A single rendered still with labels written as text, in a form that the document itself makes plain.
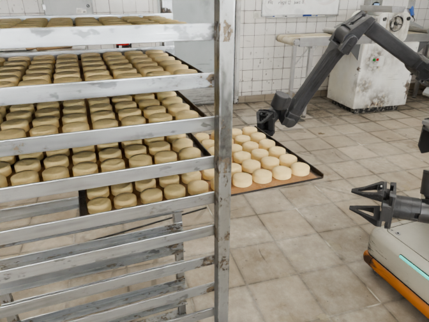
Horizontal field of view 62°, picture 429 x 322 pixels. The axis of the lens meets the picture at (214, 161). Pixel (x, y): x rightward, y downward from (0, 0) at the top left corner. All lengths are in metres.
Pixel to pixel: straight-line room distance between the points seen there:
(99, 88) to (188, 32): 0.19
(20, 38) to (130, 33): 0.17
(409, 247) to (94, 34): 1.72
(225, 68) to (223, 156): 0.18
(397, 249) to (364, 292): 0.29
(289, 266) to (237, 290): 0.35
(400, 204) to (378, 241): 1.10
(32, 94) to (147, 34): 0.22
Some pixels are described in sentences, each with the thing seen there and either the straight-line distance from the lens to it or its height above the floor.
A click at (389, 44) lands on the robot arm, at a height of 1.21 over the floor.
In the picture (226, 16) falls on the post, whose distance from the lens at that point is 0.69.
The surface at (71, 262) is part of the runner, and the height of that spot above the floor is 0.87.
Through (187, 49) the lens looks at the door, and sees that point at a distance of 4.80.
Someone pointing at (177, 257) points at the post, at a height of 0.46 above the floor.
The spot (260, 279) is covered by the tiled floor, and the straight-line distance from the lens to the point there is 2.03.
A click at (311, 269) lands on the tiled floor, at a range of 2.15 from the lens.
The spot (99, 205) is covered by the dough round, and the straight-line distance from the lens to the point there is 0.81.
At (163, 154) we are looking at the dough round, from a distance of 0.81.
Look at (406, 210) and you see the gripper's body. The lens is 0.96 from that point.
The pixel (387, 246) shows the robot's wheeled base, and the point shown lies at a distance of 2.02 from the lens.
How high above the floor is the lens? 1.38
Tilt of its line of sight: 25 degrees down
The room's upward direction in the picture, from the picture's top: straight up
